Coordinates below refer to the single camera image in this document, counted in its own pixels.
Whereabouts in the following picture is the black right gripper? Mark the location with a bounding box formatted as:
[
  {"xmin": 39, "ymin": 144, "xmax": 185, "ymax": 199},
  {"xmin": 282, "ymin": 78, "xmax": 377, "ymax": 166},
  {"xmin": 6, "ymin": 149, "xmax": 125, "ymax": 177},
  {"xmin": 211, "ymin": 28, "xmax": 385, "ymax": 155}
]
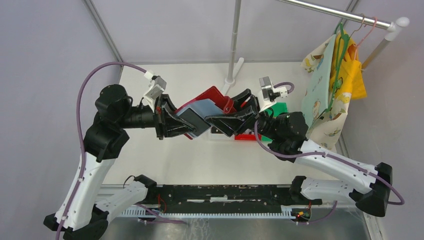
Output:
[{"xmin": 204, "ymin": 88, "xmax": 280, "ymax": 141}]

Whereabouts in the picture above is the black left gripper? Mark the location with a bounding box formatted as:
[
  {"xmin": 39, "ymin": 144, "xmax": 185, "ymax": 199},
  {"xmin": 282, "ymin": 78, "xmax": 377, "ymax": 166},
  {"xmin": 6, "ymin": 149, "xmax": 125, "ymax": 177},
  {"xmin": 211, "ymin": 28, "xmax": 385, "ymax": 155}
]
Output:
[{"xmin": 119, "ymin": 92, "xmax": 198, "ymax": 139}]

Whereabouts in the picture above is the red leather card holder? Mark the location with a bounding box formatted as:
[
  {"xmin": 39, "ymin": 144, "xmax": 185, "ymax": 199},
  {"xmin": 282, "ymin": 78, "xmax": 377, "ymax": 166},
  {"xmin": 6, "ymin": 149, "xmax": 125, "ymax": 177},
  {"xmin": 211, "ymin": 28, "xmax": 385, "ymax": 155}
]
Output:
[{"xmin": 175, "ymin": 86, "xmax": 236, "ymax": 140}]

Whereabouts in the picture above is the black credit card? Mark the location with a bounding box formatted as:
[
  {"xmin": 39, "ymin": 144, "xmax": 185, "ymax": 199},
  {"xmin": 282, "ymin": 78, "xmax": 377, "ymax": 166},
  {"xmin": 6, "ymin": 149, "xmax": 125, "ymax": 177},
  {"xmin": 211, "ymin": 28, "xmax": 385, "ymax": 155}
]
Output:
[{"xmin": 179, "ymin": 108, "xmax": 211, "ymax": 138}]

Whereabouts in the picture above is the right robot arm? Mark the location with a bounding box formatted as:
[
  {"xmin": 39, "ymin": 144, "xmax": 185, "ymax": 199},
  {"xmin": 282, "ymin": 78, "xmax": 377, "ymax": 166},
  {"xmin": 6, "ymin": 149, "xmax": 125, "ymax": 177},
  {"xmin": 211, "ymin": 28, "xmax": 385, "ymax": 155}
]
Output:
[{"xmin": 205, "ymin": 89, "xmax": 394, "ymax": 217}]

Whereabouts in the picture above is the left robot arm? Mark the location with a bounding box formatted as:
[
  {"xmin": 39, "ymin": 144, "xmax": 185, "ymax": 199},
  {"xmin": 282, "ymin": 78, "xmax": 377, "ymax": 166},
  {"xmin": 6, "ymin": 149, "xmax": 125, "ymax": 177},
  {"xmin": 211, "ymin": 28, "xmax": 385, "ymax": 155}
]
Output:
[{"xmin": 43, "ymin": 84, "xmax": 196, "ymax": 240}]

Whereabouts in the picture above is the red plastic bin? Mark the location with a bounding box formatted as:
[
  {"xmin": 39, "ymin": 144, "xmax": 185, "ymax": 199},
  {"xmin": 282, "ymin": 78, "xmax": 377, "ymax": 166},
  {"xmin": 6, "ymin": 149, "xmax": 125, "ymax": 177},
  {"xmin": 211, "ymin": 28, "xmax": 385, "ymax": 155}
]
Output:
[{"xmin": 234, "ymin": 132, "xmax": 256, "ymax": 141}]

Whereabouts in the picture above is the green plastic bin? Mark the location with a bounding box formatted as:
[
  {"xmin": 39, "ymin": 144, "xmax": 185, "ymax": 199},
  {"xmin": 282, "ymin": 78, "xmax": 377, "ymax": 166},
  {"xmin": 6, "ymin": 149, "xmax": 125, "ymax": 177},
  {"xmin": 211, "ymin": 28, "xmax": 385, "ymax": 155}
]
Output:
[{"xmin": 265, "ymin": 102, "xmax": 289, "ymax": 118}]

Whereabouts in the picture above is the patterned cream cloth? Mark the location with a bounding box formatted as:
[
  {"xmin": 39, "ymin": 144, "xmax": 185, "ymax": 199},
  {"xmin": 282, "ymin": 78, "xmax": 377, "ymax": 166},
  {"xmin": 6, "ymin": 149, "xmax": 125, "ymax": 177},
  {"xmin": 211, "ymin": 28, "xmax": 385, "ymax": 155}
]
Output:
[{"xmin": 300, "ymin": 34, "xmax": 347, "ymax": 152}]

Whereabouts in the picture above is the yellow garment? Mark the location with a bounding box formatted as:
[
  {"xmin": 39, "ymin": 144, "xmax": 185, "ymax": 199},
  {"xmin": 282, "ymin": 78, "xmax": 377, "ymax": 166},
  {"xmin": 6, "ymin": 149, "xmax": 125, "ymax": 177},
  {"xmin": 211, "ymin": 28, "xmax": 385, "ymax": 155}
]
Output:
[{"xmin": 328, "ymin": 34, "xmax": 367, "ymax": 103}]

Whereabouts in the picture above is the small circuit board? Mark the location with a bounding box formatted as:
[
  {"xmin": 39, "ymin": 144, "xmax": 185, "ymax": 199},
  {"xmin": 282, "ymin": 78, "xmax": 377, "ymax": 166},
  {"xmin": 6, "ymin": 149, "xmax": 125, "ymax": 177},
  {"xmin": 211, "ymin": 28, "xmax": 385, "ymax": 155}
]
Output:
[{"xmin": 291, "ymin": 209, "xmax": 312, "ymax": 223}]

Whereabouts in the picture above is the green hanger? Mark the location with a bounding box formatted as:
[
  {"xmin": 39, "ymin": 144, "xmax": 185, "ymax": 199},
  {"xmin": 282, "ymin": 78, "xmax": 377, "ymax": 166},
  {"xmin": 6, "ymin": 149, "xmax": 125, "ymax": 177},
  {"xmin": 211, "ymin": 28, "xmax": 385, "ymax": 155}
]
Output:
[{"xmin": 324, "ymin": 23, "xmax": 350, "ymax": 113}]

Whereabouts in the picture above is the pink hanger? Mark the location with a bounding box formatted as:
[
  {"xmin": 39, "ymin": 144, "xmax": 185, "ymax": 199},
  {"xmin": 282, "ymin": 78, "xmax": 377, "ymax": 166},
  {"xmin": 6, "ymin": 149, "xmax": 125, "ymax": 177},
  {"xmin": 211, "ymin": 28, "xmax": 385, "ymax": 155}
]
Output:
[{"xmin": 352, "ymin": 16, "xmax": 378, "ymax": 61}]

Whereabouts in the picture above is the metal clothes rack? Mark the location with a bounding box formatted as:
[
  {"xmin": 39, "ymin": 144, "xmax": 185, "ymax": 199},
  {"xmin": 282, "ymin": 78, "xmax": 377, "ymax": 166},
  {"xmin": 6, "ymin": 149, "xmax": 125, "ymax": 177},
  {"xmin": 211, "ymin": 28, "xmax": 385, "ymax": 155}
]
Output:
[{"xmin": 215, "ymin": 0, "xmax": 411, "ymax": 102}]

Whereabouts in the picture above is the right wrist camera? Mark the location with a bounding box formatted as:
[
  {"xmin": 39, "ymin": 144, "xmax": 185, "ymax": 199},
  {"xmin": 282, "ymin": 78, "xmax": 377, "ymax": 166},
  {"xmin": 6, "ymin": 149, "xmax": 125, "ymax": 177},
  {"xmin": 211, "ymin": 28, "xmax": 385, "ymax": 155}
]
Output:
[{"xmin": 256, "ymin": 76, "xmax": 292, "ymax": 113}]

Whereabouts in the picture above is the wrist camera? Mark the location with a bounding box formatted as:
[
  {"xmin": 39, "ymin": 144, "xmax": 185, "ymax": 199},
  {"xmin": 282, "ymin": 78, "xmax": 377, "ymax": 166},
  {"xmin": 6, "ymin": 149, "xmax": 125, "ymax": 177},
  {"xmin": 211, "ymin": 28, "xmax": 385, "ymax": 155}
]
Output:
[
  {"xmin": 256, "ymin": 76, "xmax": 292, "ymax": 113},
  {"xmin": 143, "ymin": 70, "xmax": 167, "ymax": 111}
]

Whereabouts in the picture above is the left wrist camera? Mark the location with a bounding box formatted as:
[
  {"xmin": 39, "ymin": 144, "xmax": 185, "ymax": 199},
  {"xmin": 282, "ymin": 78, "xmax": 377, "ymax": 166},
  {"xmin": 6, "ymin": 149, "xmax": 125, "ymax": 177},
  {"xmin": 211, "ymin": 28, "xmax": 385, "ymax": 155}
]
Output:
[{"xmin": 143, "ymin": 70, "xmax": 167, "ymax": 111}]

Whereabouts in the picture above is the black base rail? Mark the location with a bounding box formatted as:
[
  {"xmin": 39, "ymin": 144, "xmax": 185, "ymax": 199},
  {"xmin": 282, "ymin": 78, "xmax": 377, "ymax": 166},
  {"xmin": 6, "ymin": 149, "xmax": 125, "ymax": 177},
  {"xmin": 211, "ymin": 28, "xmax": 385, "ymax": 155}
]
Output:
[{"xmin": 141, "ymin": 184, "xmax": 323, "ymax": 214}]

